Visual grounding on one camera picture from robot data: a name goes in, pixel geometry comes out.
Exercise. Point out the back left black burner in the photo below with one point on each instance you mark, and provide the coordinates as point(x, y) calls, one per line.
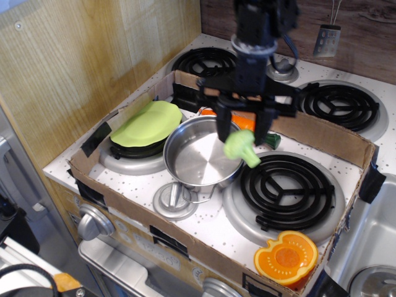
point(204, 62)

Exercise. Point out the silver oven door handle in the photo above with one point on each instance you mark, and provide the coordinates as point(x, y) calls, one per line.
point(120, 274)

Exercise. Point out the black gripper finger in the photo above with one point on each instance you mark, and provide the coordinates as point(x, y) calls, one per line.
point(264, 119)
point(223, 120)

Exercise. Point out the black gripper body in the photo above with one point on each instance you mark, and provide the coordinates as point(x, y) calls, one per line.
point(248, 88)

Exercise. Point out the black burner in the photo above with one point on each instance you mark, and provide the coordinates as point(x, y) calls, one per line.
point(285, 192)
point(204, 62)
point(346, 104)
point(133, 161)

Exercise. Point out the front right black burner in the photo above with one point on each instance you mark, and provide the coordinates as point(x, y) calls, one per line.
point(285, 192)

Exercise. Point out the back right black burner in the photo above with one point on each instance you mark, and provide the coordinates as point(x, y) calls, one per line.
point(346, 104)

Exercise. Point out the silver steel pan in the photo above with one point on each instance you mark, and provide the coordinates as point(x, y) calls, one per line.
point(194, 157)

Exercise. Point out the silver centre stove knob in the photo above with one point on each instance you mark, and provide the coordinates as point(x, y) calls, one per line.
point(172, 202)

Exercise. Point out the brown cardboard fence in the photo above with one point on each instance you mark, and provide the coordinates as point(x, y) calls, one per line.
point(205, 243)

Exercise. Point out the silver sink basin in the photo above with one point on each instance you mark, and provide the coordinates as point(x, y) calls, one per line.
point(368, 240)

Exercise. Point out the green toy broccoli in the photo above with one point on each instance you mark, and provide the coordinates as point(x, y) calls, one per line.
point(239, 145)

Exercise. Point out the silver stove knob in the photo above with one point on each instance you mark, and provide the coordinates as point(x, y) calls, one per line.
point(172, 202)
point(283, 71)

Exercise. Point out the silver bottom oven knob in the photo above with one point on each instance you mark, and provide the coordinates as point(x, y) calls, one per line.
point(216, 288)

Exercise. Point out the orange toy pepper half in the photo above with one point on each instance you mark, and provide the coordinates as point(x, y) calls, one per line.
point(288, 259)

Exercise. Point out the hanging metal spatula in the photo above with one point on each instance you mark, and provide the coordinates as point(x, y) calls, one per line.
point(328, 36)

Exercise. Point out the silver oven knob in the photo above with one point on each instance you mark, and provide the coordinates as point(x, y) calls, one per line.
point(93, 223)
point(216, 288)

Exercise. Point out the orange toy carrot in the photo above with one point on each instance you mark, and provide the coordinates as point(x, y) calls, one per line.
point(272, 140)

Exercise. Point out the silver back stove knob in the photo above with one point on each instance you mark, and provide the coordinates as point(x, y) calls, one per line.
point(283, 71)

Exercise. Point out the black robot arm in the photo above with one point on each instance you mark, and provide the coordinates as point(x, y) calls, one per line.
point(259, 26)

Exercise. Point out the green plate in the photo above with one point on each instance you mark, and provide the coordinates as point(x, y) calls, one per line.
point(155, 122)

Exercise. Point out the silver left oven knob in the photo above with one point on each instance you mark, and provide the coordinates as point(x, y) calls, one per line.
point(93, 223)

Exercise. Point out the front left black burner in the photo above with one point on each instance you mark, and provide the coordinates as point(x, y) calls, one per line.
point(133, 161)

